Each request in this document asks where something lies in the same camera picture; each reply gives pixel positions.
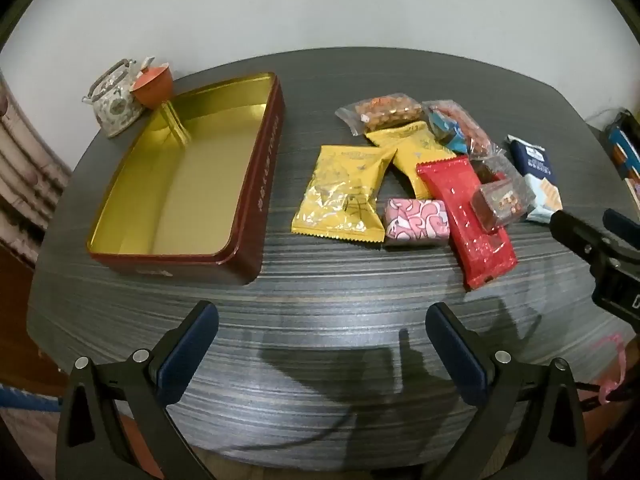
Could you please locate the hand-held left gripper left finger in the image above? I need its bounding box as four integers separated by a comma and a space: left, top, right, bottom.
56, 301, 219, 480

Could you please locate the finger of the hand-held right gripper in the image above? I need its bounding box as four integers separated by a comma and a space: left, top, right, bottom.
602, 208, 640, 253
550, 209, 618, 271

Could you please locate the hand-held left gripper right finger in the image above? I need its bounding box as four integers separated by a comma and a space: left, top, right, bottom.
425, 303, 587, 480

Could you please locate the navy blue biscuit packet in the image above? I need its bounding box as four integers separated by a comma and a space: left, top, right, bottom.
506, 135, 563, 223

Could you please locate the red snack packet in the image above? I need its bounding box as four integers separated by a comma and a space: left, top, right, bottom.
416, 156, 518, 291

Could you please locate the pink patterned candy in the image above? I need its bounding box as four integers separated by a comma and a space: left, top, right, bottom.
384, 198, 451, 247

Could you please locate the clear peanut packet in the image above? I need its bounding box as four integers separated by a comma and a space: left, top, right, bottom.
334, 92, 423, 136
422, 100, 506, 161

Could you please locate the blue plum candy packet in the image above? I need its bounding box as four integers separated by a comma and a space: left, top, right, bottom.
431, 110, 471, 156

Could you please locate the red and gold tin box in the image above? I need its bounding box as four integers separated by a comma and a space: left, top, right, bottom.
86, 72, 286, 287

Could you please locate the yellow snack packet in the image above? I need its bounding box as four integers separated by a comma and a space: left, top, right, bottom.
365, 121, 458, 200
291, 145, 398, 244

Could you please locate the pink ribbon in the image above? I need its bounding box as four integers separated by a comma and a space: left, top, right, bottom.
597, 335, 626, 403

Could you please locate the beige ribbed object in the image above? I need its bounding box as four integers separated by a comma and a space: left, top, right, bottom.
0, 70, 71, 256

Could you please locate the floral ceramic teapot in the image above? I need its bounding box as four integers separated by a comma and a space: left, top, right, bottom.
82, 56, 157, 138

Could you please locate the orange ceramic teacup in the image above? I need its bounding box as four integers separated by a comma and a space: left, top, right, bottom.
130, 66, 174, 108

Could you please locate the white cable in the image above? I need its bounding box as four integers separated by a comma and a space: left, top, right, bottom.
585, 107, 626, 122

